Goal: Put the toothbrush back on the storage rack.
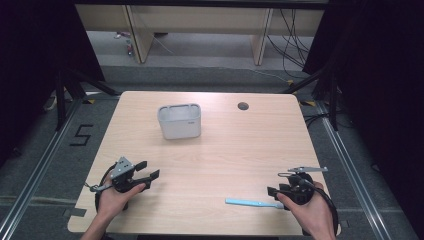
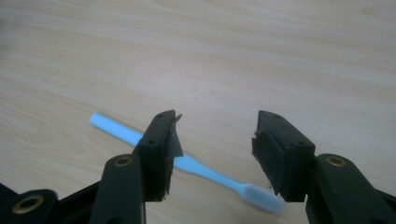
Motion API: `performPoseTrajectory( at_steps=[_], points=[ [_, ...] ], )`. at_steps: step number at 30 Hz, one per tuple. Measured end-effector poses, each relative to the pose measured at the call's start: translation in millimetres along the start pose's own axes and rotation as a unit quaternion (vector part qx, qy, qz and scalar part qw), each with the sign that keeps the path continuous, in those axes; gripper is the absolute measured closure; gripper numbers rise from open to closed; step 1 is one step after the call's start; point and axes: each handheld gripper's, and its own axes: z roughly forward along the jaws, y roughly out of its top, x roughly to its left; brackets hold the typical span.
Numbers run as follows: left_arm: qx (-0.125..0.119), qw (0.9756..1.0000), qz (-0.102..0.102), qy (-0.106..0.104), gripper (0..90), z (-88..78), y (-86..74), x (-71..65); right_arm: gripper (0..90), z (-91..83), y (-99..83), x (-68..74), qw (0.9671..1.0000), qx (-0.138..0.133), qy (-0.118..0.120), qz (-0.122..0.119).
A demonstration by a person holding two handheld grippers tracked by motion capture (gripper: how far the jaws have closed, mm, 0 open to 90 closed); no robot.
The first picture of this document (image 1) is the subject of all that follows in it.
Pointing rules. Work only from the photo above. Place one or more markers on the aluminium floor rail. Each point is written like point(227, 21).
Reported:
point(353, 170)
point(36, 170)

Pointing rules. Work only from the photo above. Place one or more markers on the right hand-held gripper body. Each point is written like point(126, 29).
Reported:
point(301, 188)

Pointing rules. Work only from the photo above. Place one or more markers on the dark curtain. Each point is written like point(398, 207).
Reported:
point(33, 66)
point(383, 83)

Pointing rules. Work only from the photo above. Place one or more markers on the black metal stand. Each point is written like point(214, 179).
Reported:
point(331, 96)
point(63, 100)

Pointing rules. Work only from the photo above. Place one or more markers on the person's right hand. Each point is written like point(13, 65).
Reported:
point(315, 216)

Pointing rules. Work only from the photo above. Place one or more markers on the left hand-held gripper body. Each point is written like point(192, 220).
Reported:
point(121, 168)

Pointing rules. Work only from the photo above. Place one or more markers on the light blue toothbrush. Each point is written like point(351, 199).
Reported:
point(248, 202)

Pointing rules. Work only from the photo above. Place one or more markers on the person's left hand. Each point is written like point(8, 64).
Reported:
point(111, 201)

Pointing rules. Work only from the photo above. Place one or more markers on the white plastic container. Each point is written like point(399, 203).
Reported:
point(180, 125)

